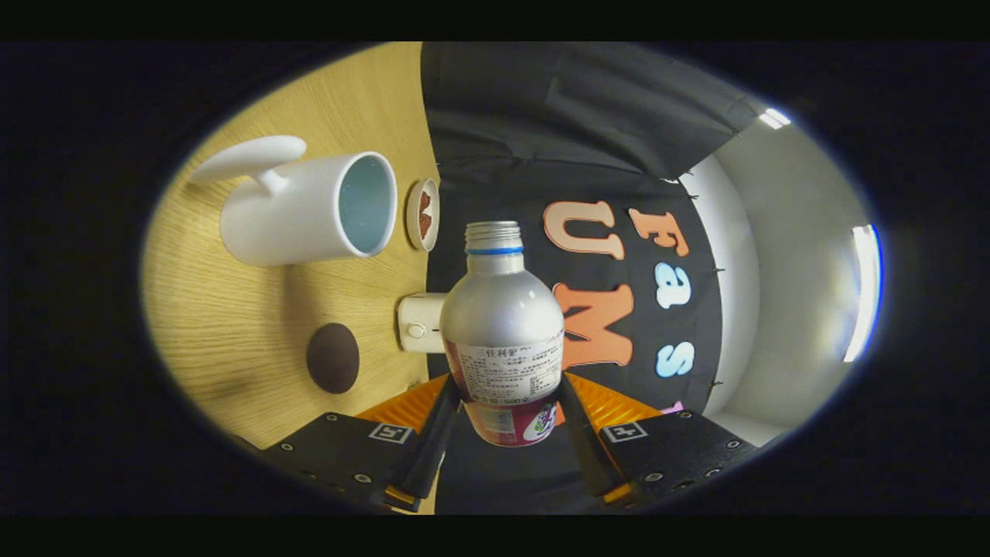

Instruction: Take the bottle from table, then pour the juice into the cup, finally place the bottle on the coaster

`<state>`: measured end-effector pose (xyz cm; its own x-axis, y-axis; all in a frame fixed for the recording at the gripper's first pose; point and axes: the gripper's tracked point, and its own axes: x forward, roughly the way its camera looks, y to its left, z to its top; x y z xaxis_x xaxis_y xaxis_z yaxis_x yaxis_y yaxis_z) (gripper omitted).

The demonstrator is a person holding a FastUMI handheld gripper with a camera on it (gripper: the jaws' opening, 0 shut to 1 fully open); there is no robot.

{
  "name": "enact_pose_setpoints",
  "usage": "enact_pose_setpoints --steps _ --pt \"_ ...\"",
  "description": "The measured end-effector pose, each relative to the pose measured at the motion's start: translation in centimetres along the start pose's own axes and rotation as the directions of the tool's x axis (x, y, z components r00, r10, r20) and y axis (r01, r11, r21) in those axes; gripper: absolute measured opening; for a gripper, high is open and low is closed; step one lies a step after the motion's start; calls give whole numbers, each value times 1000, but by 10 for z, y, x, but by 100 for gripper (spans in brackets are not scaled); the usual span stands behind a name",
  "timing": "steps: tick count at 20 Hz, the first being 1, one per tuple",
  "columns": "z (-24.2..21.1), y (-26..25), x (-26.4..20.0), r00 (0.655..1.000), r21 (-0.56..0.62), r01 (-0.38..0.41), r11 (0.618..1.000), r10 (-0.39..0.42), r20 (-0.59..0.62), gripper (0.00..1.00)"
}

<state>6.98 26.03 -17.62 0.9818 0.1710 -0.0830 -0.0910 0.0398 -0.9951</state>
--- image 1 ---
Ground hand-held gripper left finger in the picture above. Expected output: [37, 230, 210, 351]
[258, 374, 463, 514]

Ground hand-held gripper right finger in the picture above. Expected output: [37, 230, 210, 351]
[555, 372, 760, 510]

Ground round brown coaster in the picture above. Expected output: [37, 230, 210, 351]
[306, 323, 360, 395]

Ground silver juice bottle red label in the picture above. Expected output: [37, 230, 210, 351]
[439, 220, 565, 448]

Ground white cup with handle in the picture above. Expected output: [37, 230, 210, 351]
[188, 135, 398, 268]

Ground white toaster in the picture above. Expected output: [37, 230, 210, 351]
[397, 292, 449, 354]

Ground white plate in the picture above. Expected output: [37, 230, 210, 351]
[405, 179, 441, 252]

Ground wooden table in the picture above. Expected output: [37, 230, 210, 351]
[141, 42, 442, 515]

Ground large ceiling light panel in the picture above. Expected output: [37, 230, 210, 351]
[841, 224, 883, 364]

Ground black backdrop cloth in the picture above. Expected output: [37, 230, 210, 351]
[420, 42, 763, 515]

